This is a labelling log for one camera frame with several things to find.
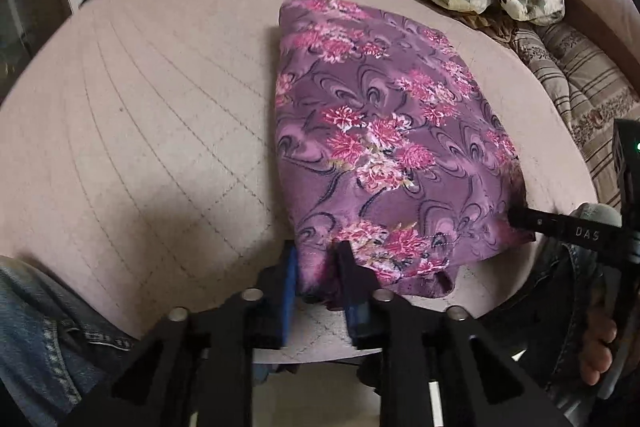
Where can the purple floral garment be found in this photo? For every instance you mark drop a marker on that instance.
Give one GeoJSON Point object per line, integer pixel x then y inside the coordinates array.
{"type": "Point", "coordinates": [380, 132]}

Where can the person's right leg in jeans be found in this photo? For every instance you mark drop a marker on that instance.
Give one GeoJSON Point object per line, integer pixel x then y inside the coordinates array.
{"type": "Point", "coordinates": [550, 302]}

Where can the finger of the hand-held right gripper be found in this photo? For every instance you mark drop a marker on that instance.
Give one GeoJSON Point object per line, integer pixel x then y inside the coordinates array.
{"type": "Point", "coordinates": [560, 224]}

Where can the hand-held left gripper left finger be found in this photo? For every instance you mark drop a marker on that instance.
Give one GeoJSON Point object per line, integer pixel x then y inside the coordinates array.
{"type": "Point", "coordinates": [288, 287]}

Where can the striped patterned cushion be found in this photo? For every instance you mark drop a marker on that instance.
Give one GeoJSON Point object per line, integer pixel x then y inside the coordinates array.
{"type": "Point", "coordinates": [585, 82]}

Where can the person's right hand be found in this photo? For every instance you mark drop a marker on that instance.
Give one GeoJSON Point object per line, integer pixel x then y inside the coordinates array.
{"type": "Point", "coordinates": [597, 342]}

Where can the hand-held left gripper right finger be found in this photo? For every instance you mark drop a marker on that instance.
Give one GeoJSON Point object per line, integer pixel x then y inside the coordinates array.
{"type": "Point", "coordinates": [356, 312]}

